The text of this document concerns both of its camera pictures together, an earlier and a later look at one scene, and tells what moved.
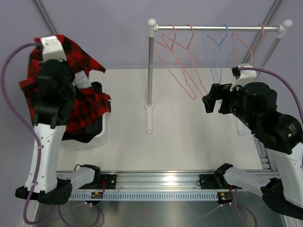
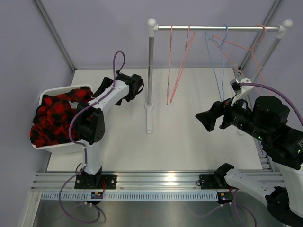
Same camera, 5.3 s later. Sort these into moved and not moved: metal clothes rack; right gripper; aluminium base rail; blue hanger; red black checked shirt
Moved: right gripper; blue hanger; red black checked shirt
Not moved: aluminium base rail; metal clothes rack
